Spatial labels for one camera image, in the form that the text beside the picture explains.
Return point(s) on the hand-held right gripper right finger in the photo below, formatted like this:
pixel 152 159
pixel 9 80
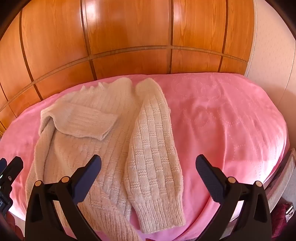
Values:
pixel 208 178

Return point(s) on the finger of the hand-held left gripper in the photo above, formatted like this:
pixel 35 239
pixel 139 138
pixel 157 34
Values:
pixel 2 165
pixel 14 168

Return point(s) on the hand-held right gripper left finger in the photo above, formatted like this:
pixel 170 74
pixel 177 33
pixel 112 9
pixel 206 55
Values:
pixel 89 176

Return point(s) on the cream knitted sweater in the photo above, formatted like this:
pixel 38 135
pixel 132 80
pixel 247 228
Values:
pixel 143 139

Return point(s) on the pink blanket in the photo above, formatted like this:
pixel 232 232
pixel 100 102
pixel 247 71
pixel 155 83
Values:
pixel 219 115

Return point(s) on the dark red bag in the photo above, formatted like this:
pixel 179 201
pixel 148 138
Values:
pixel 279 216

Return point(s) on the wooden wardrobe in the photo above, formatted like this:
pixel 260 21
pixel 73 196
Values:
pixel 127 27

